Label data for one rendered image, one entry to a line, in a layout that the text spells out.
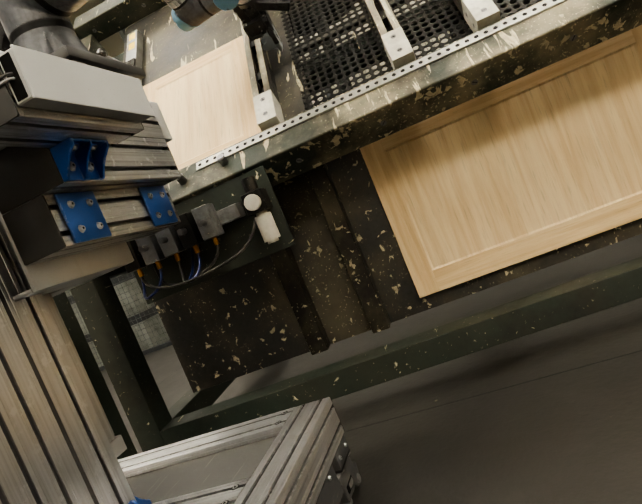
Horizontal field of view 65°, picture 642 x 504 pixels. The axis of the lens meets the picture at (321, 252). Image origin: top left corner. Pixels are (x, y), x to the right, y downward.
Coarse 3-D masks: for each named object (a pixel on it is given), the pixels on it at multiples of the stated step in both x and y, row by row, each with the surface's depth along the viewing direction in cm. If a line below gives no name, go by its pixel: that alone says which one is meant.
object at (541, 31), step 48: (576, 0) 126; (624, 0) 121; (480, 48) 130; (528, 48) 127; (576, 48) 130; (384, 96) 135; (432, 96) 134; (288, 144) 140; (336, 144) 141; (192, 192) 146
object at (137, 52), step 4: (132, 32) 213; (136, 32) 212; (128, 36) 213; (136, 36) 210; (140, 36) 213; (128, 40) 211; (132, 40) 209; (136, 40) 208; (140, 40) 212; (128, 44) 209; (136, 44) 206; (140, 44) 210; (128, 48) 208; (136, 48) 205; (140, 48) 209; (128, 52) 206; (132, 52) 204; (136, 52) 203; (140, 52) 207; (128, 56) 204; (132, 56) 203; (136, 56) 202; (140, 56) 206; (128, 60) 202; (136, 60) 200; (140, 60) 204; (136, 64) 199; (140, 64) 203; (140, 80) 197
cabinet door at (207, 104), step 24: (240, 48) 179; (192, 72) 184; (216, 72) 178; (240, 72) 172; (168, 96) 182; (192, 96) 176; (216, 96) 171; (240, 96) 165; (168, 120) 175; (192, 120) 169; (216, 120) 164; (240, 120) 159; (168, 144) 168; (192, 144) 163; (216, 144) 158
